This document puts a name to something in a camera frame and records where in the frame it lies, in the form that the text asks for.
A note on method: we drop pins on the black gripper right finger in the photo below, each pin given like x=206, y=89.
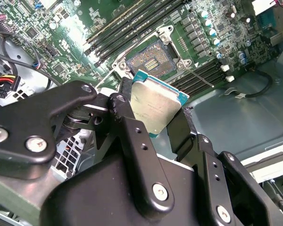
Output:
x=210, y=179

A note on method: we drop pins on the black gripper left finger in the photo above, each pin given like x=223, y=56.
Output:
x=26, y=122

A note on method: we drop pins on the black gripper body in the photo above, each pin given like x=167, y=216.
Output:
x=96, y=193

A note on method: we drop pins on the CPU with silver top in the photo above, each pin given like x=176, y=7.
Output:
x=155, y=106

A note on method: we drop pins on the metal socket cover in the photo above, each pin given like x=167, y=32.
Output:
x=125, y=72

